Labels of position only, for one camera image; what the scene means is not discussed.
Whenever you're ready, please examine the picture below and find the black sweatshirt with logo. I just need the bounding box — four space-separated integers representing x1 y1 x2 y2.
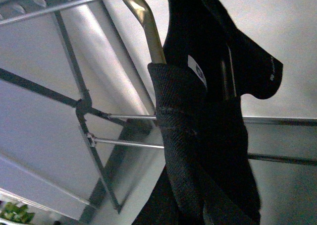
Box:
134 0 283 225

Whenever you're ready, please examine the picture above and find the gold metal clothes hanger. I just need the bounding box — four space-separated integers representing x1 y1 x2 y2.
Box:
123 0 166 64

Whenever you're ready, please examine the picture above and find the green potted plant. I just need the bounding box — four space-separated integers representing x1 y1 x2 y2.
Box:
0 202 35 225

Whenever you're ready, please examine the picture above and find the metal clothes rack frame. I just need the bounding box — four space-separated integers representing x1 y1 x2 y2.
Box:
0 0 317 214

